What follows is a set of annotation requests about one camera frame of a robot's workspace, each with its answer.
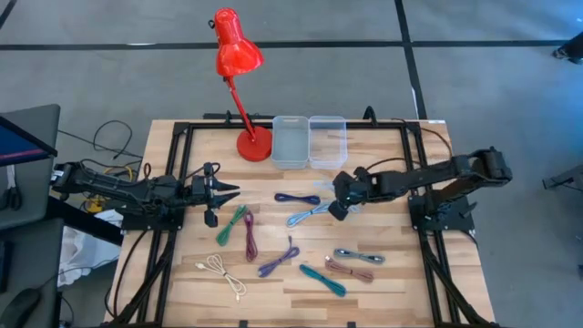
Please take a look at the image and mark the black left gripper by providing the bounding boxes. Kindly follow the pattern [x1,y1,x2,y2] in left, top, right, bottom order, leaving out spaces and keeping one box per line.
[190,161,242,212]

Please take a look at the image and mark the green USB cable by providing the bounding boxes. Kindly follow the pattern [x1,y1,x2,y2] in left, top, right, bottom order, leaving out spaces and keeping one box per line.
[215,204,249,248]

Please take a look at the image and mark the magenta braided USB cable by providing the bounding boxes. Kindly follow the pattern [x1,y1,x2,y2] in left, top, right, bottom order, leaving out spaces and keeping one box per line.
[242,210,260,263]

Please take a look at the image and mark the light blue USB cable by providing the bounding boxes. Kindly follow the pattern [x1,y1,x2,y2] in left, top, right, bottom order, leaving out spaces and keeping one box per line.
[285,200,361,229]

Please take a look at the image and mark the navy blue USB cable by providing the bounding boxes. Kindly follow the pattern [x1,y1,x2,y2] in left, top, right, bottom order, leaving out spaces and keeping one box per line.
[273,192,322,206]

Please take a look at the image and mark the grey USB cable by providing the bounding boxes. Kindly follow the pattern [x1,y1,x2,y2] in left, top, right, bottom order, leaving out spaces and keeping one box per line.
[333,247,387,266]

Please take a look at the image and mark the cream USB cable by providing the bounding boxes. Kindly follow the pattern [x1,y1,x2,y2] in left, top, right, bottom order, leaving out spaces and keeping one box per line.
[194,253,249,304]

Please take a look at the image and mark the brown USB cable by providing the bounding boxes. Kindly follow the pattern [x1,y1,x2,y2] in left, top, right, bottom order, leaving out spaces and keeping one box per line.
[323,255,376,284]

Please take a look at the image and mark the purple USB cable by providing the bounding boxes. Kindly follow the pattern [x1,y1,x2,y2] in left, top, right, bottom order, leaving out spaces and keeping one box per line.
[257,235,302,279]

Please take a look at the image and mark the teal braided USB cable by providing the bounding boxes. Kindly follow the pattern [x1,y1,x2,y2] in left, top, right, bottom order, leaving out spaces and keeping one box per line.
[298,263,348,299]

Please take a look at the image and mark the clear plastic bin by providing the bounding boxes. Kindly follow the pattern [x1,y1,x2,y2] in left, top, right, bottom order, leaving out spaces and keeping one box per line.
[308,115,349,170]

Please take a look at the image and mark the opaque grey plastic bin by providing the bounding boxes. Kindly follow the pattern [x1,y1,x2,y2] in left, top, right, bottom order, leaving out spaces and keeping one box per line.
[271,115,312,170]

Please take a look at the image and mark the red desk lamp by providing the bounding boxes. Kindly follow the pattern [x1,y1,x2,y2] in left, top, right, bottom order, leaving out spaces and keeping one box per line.
[208,6,274,163]

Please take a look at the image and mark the white plastic bag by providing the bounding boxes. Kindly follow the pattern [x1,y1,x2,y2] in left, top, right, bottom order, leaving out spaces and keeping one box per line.
[57,209,125,288]

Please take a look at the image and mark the laptop with blue screen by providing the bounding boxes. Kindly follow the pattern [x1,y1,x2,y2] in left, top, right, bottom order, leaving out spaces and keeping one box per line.
[0,115,59,168]

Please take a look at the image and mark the black computer mouse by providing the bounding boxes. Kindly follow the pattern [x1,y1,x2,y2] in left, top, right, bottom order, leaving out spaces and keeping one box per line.
[0,287,43,328]

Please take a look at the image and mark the person's shoe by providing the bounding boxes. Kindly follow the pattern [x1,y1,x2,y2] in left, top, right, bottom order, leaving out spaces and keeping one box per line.
[551,31,583,66]

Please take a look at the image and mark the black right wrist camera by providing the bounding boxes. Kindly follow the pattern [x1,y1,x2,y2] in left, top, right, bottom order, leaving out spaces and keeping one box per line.
[327,199,351,223]

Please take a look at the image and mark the black aluminium table frame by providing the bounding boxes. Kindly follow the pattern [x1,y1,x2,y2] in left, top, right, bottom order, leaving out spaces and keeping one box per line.
[103,108,502,328]

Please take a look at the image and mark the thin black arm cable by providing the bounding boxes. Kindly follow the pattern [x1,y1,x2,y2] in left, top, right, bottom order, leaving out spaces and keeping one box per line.
[390,117,455,159]

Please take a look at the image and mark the black floor cable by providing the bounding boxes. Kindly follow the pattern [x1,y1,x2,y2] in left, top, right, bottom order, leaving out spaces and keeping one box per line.
[56,119,145,161]

